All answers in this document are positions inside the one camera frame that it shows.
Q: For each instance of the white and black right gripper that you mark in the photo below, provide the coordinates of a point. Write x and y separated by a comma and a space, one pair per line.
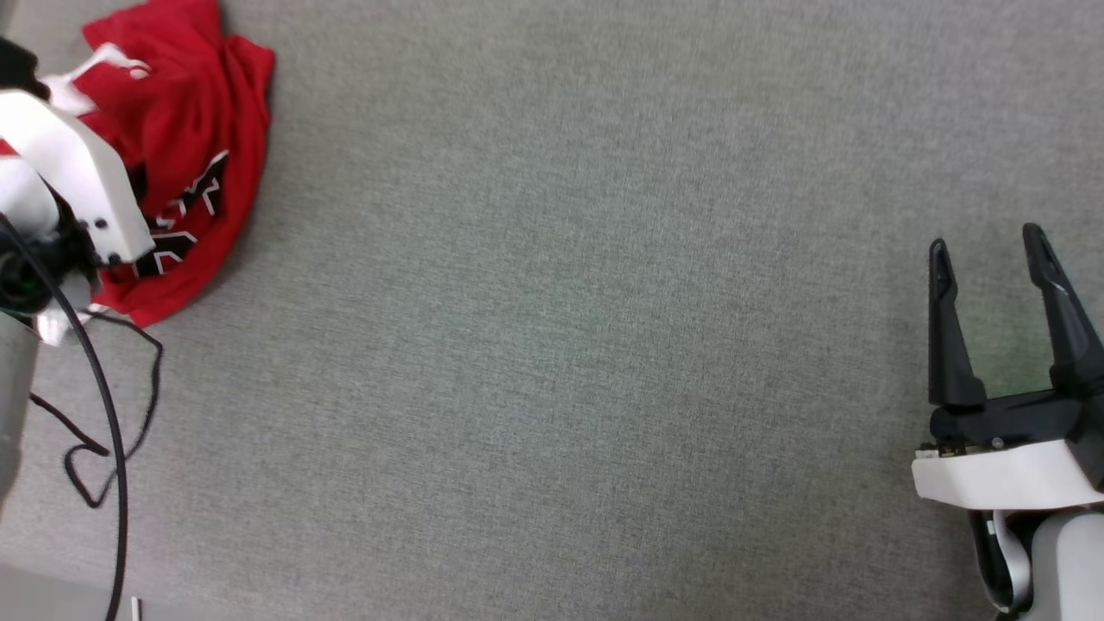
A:
1009, 474

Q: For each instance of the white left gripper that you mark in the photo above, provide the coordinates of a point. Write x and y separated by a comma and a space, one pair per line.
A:
69, 155

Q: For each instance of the red shirt with white sleeves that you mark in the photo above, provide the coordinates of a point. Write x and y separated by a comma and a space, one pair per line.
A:
198, 112

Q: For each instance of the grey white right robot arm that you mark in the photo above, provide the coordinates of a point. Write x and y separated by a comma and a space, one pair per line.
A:
1069, 569

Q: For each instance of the white paper tag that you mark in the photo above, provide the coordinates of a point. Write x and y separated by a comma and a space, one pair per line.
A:
56, 328

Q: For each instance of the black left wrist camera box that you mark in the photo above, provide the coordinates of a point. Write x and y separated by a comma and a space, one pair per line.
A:
17, 69

